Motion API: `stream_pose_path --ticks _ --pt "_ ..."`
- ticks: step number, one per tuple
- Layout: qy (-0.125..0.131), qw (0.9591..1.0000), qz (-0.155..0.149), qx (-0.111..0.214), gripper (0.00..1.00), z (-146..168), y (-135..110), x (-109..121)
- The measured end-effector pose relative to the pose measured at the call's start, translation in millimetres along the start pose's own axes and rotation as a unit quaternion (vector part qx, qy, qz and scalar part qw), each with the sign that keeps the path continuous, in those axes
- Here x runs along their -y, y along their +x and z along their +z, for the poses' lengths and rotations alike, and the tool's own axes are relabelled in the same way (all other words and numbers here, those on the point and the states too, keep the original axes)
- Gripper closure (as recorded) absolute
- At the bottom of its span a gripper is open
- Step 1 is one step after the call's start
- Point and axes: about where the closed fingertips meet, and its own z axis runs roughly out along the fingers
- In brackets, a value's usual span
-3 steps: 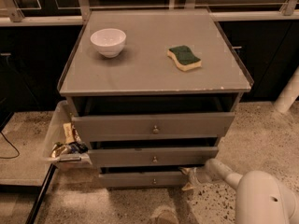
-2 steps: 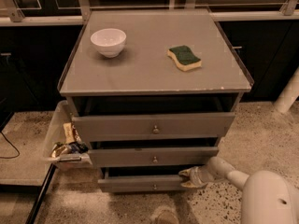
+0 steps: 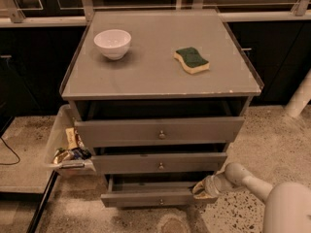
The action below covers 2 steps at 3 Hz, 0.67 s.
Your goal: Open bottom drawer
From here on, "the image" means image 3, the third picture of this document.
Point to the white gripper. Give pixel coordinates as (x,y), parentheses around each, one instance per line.
(212,185)

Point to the grey bottom drawer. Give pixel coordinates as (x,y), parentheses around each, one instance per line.
(152,190)

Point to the grey drawer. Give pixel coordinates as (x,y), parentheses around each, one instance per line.
(152,190)
(155,132)
(158,163)

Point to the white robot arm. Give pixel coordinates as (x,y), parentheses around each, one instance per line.
(287,205)

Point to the grey middle drawer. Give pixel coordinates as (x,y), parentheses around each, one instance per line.
(158,163)

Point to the grey drawer cabinet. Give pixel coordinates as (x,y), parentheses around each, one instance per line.
(149,83)

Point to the grey top drawer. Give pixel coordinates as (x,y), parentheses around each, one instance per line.
(155,132)

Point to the dark blue snack packet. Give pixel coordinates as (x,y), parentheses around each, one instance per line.
(81,154)

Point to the green and yellow sponge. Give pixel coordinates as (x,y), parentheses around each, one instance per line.
(191,60)

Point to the clear plastic bin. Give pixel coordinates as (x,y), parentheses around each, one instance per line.
(58,139)

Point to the tan snack packet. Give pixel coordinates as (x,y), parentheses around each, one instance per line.
(71,138)

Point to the gold snack packet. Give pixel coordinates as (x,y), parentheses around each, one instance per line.
(63,156)

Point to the white ceramic bowl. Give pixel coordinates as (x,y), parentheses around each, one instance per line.
(113,44)

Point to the white metal railing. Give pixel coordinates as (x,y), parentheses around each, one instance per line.
(78,12)

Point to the white post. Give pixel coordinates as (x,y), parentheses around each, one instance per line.
(301,97)

